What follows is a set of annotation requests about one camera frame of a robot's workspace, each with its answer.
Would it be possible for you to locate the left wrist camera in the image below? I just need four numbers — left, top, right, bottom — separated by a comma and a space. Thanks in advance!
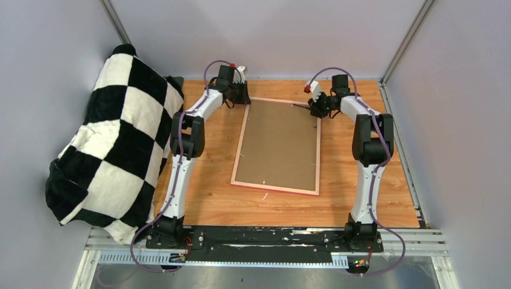
233, 66, 248, 84

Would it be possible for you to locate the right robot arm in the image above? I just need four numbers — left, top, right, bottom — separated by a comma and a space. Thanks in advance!
304, 74, 394, 252

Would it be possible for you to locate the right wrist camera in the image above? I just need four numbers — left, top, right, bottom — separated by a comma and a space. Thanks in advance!
304, 81, 322, 102

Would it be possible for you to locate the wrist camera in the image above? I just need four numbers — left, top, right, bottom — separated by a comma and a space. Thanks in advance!
304, 81, 322, 102
233, 66, 248, 84

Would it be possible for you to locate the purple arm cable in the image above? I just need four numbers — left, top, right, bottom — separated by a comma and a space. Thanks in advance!
130, 60, 234, 274
305, 67, 407, 278

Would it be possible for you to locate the black white checkered pillow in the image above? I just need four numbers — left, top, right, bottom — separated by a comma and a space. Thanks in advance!
45, 44, 184, 244

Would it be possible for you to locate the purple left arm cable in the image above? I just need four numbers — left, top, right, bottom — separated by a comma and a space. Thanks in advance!
130, 60, 234, 274

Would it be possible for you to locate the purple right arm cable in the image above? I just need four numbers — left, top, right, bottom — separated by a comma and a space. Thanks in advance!
305, 67, 407, 278

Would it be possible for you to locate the pink handled screwdriver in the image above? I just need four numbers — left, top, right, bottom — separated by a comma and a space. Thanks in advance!
292, 104, 311, 110

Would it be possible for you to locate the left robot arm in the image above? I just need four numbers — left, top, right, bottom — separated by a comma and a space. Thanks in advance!
146, 63, 251, 249

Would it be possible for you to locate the white slotted cable duct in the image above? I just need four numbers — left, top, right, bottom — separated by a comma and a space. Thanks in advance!
95, 250, 350, 268

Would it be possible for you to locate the brown frame backing board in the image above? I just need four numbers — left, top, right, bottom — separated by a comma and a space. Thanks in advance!
234, 99, 318, 191

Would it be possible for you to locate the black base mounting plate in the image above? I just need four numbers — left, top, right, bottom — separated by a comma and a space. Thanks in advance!
144, 225, 384, 264

